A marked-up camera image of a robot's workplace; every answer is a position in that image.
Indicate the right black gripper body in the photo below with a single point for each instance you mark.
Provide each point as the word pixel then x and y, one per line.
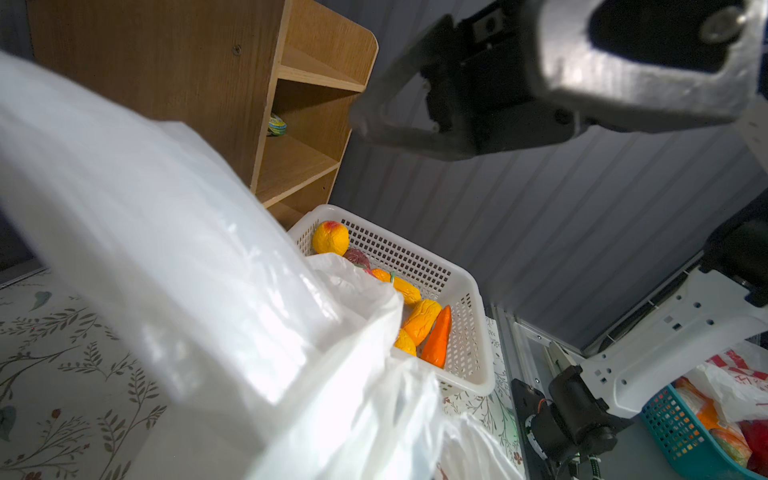
pixel 480 92

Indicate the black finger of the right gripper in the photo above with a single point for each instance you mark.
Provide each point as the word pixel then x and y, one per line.
pixel 649 66

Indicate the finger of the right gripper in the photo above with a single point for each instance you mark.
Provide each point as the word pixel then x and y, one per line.
pixel 435 57

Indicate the colourful fruit candy bag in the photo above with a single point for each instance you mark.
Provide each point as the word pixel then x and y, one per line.
pixel 276 127

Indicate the white plastic grocery bag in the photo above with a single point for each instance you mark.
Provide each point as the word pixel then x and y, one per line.
pixel 279 365

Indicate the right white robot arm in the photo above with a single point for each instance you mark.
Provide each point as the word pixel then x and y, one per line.
pixel 722 301

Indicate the wooden shelf unit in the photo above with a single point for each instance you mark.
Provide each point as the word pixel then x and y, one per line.
pixel 222 67

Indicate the yellow peach toy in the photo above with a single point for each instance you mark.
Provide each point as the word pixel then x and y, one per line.
pixel 331 237

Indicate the dark red plum toy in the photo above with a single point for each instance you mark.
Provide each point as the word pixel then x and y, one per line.
pixel 358 258

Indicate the yellow long pepper toy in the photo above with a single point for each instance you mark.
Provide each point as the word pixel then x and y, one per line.
pixel 411 294

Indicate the yellow bell pepper toy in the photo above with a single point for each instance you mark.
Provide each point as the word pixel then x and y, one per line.
pixel 405 343

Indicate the orange carrot toy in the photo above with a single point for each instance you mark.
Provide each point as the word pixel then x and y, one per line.
pixel 434 350

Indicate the white plastic fruit basket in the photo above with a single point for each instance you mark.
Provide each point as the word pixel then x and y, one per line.
pixel 469 364

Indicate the teal plastic basket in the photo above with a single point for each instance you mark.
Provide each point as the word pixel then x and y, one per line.
pixel 687 446

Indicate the floral table mat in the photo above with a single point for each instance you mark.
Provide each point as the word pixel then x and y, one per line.
pixel 75 402

